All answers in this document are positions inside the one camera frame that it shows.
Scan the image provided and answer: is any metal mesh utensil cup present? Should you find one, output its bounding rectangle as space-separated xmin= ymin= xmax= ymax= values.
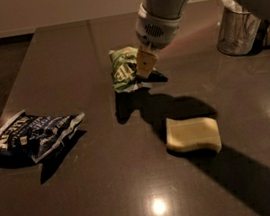
xmin=217 ymin=0 xmax=261 ymax=57

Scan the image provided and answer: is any blue salt vinegar chip bag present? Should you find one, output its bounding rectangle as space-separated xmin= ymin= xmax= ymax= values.
xmin=0 ymin=109 xmax=85 ymax=163

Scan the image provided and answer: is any green jalapeno chip bag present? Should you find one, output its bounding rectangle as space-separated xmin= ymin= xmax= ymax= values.
xmin=107 ymin=41 xmax=170 ymax=96

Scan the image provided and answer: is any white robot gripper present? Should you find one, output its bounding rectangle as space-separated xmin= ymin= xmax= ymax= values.
xmin=135 ymin=4 xmax=181 ymax=79

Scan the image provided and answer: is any yellow wavy sponge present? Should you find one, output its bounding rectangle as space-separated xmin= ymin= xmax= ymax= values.
xmin=166 ymin=117 xmax=222 ymax=153

